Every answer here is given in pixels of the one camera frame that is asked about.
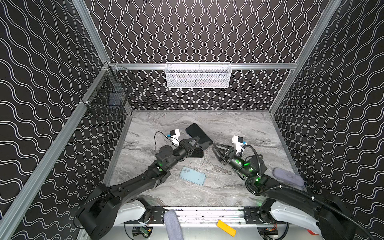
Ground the black smartphone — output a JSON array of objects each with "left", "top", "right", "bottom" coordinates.
[{"left": 186, "top": 123, "right": 214, "bottom": 151}]

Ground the light green phone case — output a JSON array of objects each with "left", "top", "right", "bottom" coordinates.
[{"left": 180, "top": 167, "right": 206, "bottom": 186}]

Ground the black phone case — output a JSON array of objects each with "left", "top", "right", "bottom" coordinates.
[{"left": 189, "top": 148, "right": 204, "bottom": 158}]

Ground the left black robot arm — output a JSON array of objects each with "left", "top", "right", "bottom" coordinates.
[{"left": 75, "top": 137, "right": 200, "bottom": 240}]

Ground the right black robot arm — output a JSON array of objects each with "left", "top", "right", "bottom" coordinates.
[{"left": 213, "top": 143, "right": 374, "bottom": 240}]

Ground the yellow block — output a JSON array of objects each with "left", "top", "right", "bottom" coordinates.
[{"left": 217, "top": 220, "right": 237, "bottom": 237}]

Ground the purple grey cloth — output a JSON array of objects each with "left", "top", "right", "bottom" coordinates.
[{"left": 273, "top": 168, "right": 305, "bottom": 188}]

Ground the grey cloth roll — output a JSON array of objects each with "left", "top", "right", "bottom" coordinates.
[{"left": 164, "top": 210, "right": 184, "bottom": 240}]

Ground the red tape roll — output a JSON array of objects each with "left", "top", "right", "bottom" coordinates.
[{"left": 307, "top": 230, "right": 319, "bottom": 236}]

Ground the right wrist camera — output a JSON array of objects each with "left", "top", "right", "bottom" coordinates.
[{"left": 232, "top": 136, "right": 248, "bottom": 153}]

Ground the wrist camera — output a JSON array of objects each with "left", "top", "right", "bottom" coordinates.
[
  {"left": 167, "top": 129, "right": 180, "bottom": 147},
  {"left": 232, "top": 136, "right": 248, "bottom": 153}
]

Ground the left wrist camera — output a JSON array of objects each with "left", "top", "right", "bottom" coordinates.
[{"left": 167, "top": 129, "right": 180, "bottom": 147}]

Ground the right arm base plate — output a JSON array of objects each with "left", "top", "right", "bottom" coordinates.
[{"left": 243, "top": 207, "right": 276, "bottom": 225}]

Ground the white wire basket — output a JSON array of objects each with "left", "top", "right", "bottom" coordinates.
[{"left": 165, "top": 62, "right": 232, "bottom": 89}]

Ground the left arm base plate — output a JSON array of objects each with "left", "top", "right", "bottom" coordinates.
[{"left": 138, "top": 207, "right": 166, "bottom": 226}]

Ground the black wire basket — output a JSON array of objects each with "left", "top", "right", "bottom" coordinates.
[{"left": 85, "top": 65, "right": 137, "bottom": 122}]

